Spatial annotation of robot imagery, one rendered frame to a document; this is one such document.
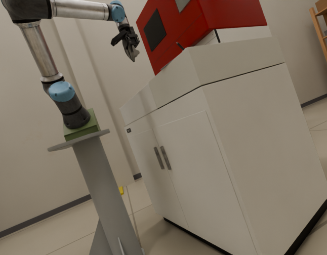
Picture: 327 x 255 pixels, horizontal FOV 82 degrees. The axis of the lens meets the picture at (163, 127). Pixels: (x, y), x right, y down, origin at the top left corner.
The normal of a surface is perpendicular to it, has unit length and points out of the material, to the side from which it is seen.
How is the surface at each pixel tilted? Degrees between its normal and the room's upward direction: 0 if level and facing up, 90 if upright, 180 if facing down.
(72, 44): 90
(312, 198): 90
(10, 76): 90
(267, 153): 90
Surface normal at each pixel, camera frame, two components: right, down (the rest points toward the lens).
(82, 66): 0.25, -0.07
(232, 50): 0.47, -0.15
